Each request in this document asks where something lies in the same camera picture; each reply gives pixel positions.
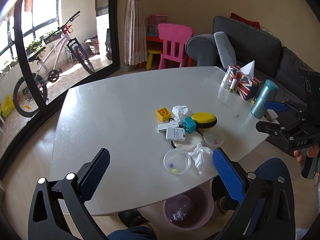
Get white tube bottle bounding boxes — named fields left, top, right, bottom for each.
left=220, top=70, right=231, bottom=88

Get beige zip pouch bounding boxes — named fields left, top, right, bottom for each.
left=173, top=133, right=203, bottom=152

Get yellow toy brick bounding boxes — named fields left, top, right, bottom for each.
left=156, top=107, right=171, bottom=122

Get yellow kids stool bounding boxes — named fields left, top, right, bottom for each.
left=146, top=49, right=163, bottom=70

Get person's legs in jeans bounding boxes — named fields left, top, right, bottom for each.
left=107, top=158, right=296, bottom=240

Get white square card device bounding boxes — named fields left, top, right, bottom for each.
left=166, top=127, right=185, bottom=141

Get black door frame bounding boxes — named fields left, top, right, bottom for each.
left=1, top=0, right=120, bottom=180

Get red kids table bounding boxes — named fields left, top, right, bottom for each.
left=146, top=36, right=163, bottom=50

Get person's right hand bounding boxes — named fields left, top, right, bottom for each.
left=294, top=144, right=319, bottom=166

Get yellow crate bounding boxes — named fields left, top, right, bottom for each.
left=1, top=94, right=15, bottom=118

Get crumpled white tissue back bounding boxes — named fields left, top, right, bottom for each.
left=171, top=105, right=193, bottom=124

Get red cushion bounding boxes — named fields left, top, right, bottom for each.
left=230, top=12, right=260, bottom=29

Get clear plastic container pink bits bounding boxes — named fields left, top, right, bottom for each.
left=203, top=130, right=224, bottom=148

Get yellow oval zip case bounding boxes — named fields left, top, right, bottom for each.
left=191, top=112, right=217, bottom=130

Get light grey cushion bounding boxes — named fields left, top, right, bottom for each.
left=214, top=31, right=236, bottom=69

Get pink trash bin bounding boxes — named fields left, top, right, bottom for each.
left=163, top=186, right=214, bottom=231

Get white bicycle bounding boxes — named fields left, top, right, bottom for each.
left=13, top=11, right=95, bottom=118

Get small white green bottle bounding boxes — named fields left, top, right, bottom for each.
left=228, top=79, right=237, bottom=92

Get pink storage boxes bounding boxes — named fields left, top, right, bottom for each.
left=148, top=14, right=168, bottom=34

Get beige slipper shoe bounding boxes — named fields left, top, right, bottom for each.
left=211, top=196, right=237, bottom=220

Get dark grey sofa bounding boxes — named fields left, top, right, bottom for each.
left=186, top=16, right=310, bottom=104

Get white tissue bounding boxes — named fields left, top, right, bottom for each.
left=171, top=105, right=193, bottom=124
left=188, top=143, right=214, bottom=175

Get clear plastic container with beads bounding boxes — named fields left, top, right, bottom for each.
left=163, top=148, right=191, bottom=175

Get white tissue front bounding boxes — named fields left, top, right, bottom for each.
left=188, top=143, right=214, bottom=175

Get teal toy brick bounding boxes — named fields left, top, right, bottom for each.
left=183, top=116, right=197, bottom=134

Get patterned curtain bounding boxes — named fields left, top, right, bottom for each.
left=124, top=0, right=148, bottom=66

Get pink kids chair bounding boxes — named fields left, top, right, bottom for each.
left=158, top=23, right=194, bottom=69

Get white usb token stick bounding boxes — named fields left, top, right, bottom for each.
left=157, top=121, right=179, bottom=132

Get teal thermos bottle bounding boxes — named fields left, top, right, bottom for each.
left=251, top=80, right=279, bottom=119

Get union jack tissue box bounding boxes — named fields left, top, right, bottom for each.
left=227, top=61, right=261, bottom=100

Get black shoe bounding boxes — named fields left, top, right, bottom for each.
left=117, top=209, right=149, bottom=228

